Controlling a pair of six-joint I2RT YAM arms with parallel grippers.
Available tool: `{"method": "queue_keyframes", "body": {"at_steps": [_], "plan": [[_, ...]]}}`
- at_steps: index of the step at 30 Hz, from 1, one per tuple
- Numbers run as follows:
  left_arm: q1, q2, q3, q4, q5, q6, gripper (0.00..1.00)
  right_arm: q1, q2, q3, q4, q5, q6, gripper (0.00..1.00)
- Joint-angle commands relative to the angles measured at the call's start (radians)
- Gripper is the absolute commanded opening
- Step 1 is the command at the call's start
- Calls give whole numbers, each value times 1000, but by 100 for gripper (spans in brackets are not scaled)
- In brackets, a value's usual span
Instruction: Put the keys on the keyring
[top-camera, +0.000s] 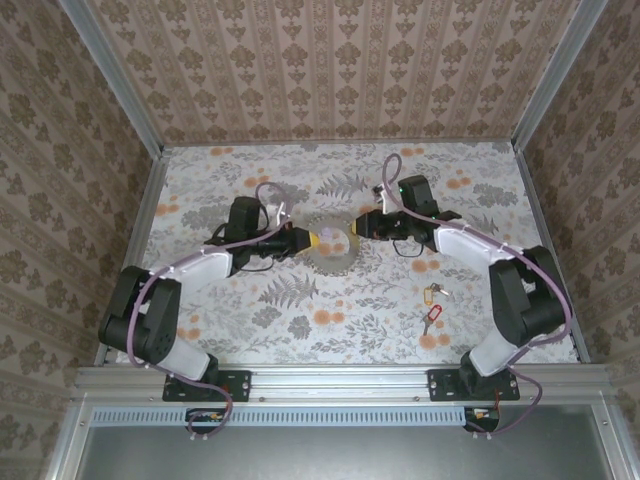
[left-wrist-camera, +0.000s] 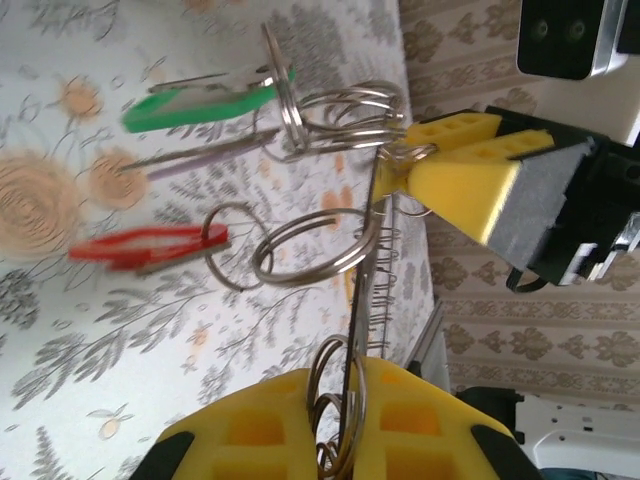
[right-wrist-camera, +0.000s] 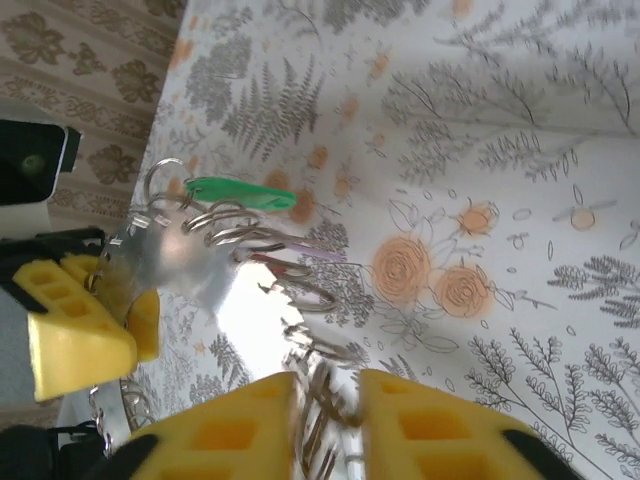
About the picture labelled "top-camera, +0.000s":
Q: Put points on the key with purple tag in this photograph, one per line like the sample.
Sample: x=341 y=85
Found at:
x=326 y=233

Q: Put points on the key with yellow tag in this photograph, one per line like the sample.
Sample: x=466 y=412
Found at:
x=430 y=295

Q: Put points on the key with red tag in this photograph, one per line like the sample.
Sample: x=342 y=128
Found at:
x=434 y=314

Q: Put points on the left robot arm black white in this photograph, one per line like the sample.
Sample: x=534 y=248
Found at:
x=200 y=262

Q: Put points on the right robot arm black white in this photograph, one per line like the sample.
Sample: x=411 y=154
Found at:
x=470 y=245

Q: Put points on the floral patterned table cover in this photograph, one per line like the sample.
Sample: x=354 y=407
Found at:
x=350 y=340

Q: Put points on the black connector box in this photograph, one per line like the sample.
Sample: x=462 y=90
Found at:
x=482 y=422
x=200 y=425

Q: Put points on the grey metal sheet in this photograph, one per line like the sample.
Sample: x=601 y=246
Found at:
x=350 y=455

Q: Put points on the thin aluminium rail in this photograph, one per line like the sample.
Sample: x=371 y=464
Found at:
x=340 y=143

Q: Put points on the aluminium side rail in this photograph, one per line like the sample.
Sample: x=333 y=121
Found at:
x=145 y=210
x=538 y=210

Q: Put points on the aluminium mounting rail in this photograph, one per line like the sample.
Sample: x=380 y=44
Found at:
x=340 y=382

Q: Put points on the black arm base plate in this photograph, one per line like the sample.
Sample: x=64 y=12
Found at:
x=437 y=385
x=240 y=385

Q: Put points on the aluminium frame post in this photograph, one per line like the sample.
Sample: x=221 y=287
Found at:
x=557 y=75
x=114 y=75

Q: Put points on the aluminium frame bar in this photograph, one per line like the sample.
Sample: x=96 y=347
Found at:
x=70 y=440
x=620 y=460

